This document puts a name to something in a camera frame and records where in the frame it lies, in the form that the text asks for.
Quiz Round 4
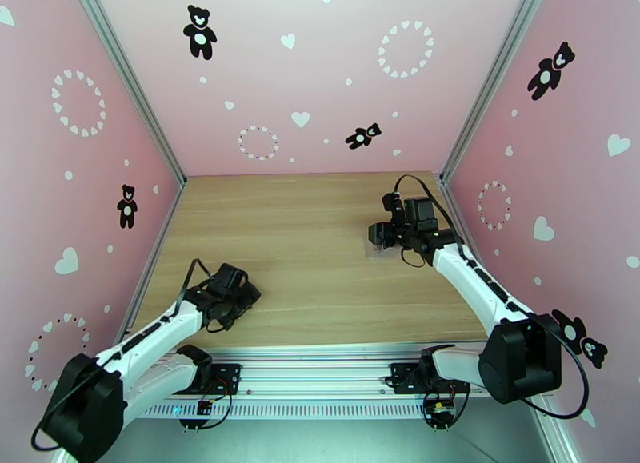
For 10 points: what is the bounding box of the perforated metal cable tray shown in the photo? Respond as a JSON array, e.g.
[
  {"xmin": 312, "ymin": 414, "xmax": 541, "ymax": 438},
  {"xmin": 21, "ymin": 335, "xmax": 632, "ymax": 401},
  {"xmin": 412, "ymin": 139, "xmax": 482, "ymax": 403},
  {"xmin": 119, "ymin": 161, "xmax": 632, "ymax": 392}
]
[{"xmin": 107, "ymin": 401, "xmax": 431, "ymax": 421}]

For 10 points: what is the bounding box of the aluminium corner post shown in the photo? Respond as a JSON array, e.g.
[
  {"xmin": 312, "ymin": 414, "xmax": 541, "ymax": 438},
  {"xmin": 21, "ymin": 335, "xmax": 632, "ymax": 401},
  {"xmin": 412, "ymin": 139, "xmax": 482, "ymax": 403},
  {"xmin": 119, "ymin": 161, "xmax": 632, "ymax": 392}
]
[
  {"xmin": 438, "ymin": 0, "xmax": 554, "ymax": 184},
  {"xmin": 67, "ymin": 0, "xmax": 189, "ymax": 184}
]

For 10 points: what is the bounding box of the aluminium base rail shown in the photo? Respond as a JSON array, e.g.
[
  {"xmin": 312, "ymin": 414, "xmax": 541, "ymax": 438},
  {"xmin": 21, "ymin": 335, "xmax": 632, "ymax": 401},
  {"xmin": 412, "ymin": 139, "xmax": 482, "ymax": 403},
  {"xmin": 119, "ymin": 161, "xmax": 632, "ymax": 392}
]
[{"xmin": 125, "ymin": 344, "xmax": 554, "ymax": 408}]

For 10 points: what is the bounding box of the black right camera cable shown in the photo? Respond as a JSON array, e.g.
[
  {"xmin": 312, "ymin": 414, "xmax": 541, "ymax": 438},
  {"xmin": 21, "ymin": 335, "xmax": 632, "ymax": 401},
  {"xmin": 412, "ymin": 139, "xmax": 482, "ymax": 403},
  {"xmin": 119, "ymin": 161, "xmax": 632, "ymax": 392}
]
[{"xmin": 394, "ymin": 174, "xmax": 591, "ymax": 421}]

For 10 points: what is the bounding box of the clear acrylic card stand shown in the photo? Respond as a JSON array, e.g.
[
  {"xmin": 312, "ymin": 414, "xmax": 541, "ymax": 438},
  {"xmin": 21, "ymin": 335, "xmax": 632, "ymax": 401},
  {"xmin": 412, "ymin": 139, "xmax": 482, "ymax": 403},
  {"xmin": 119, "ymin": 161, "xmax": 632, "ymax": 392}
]
[{"xmin": 362, "ymin": 244, "xmax": 401, "ymax": 263}]

